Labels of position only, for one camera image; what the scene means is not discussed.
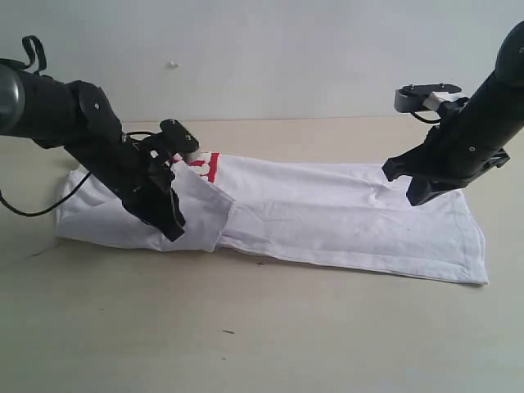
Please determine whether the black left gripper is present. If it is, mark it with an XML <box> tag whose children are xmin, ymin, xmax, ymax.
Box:
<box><xmin>65</xmin><ymin>137</ymin><xmax>186</xmax><ymax>242</ymax></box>

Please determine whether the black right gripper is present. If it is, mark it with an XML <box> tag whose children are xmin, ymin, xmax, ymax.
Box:
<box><xmin>382</xmin><ymin>100</ymin><xmax>510</xmax><ymax>206</ymax></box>

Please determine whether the white t-shirt red lettering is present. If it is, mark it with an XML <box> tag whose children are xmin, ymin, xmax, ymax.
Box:
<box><xmin>56</xmin><ymin>152</ymin><xmax>488</xmax><ymax>285</ymax></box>

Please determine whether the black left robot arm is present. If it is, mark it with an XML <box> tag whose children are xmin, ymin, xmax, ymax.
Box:
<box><xmin>1</xmin><ymin>65</ymin><xmax>199</xmax><ymax>241</ymax></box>

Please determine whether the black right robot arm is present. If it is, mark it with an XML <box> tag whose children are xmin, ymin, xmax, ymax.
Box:
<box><xmin>382</xmin><ymin>24</ymin><xmax>523</xmax><ymax>206</ymax></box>

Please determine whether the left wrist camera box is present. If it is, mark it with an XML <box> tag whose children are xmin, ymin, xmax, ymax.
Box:
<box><xmin>160</xmin><ymin>119</ymin><xmax>200</xmax><ymax>164</ymax></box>

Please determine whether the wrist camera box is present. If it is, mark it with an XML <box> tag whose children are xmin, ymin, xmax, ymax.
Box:
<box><xmin>394</xmin><ymin>83</ymin><xmax>468</xmax><ymax>113</ymax></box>
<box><xmin>160</xmin><ymin>119</ymin><xmax>200</xmax><ymax>164</ymax></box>

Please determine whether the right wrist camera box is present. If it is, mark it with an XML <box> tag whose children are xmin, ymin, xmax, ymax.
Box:
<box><xmin>394</xmin><ymin>83</ymin><xmax>468</xmax><ymax>113</ymax></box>

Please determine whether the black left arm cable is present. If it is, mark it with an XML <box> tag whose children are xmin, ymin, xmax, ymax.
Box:
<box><xmin>0</xmin><ymin>171</ymin><xmax>93</xmax><ymax>217</ymax></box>

